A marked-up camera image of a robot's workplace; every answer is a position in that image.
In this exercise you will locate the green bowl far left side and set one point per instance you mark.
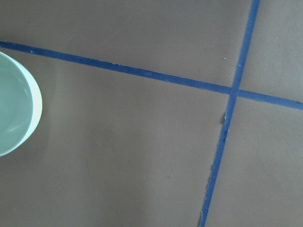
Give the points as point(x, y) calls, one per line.
point(20, 104)

